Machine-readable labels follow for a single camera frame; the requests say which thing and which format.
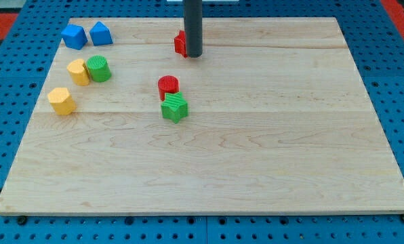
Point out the yellow hexagon block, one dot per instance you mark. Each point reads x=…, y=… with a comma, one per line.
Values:
x=61, y=101

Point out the red star block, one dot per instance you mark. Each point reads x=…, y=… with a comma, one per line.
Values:
x=180, y=44

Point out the light wooden board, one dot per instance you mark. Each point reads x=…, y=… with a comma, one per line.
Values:
x=279, y=123

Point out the green star block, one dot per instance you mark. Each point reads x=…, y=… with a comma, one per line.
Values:
x=174, y=107

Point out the blue pentagon block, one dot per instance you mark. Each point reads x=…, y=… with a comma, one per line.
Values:
x=100, y=34

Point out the yellow half-round block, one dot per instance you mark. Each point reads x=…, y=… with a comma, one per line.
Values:
x=78, y=72

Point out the green cylinder block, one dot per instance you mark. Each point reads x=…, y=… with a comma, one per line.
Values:
x=98, y=68

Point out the red cylinder block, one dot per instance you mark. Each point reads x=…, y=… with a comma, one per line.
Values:
x=167, y=85

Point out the blue cube block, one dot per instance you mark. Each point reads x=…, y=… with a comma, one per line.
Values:
x=74, y=36

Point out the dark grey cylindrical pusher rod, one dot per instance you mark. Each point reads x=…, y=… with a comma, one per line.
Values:
x=193, y=18

